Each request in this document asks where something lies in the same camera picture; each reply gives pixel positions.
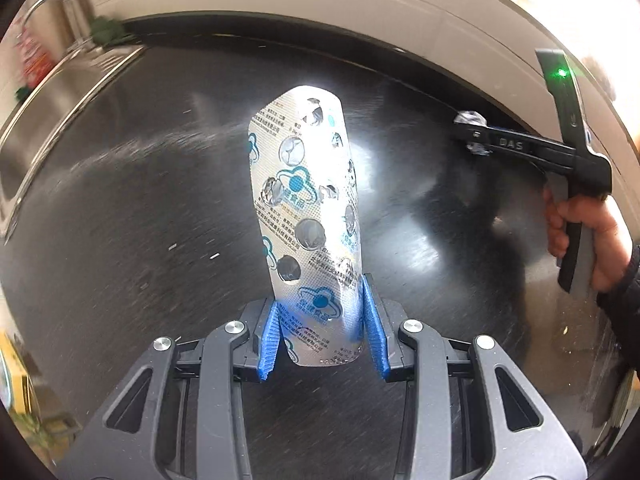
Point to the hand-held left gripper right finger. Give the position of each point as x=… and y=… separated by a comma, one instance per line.
x=375, y=330

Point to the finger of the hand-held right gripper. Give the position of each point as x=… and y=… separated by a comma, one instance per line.
x=505, y=144

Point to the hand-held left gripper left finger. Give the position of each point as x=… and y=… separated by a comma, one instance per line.
x=267, y=345

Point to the foil wrapper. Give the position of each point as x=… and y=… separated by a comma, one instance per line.
x=472, y=119

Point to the silver blister pack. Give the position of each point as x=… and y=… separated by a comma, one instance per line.
x=305, y=200

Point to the person's right forearm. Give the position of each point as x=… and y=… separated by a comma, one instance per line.
x=627, y=305

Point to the person's right hand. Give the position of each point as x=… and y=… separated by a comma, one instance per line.
x=610, y=235

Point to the yellow box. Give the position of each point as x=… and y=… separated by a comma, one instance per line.
x=12, y=385

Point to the stainless steel sink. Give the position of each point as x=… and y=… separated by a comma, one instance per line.
x=55, y=110

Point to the green cloth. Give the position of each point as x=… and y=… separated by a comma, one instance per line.
x=107, y=30

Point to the red detergent bottle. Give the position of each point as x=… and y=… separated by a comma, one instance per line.
x=35, y=57

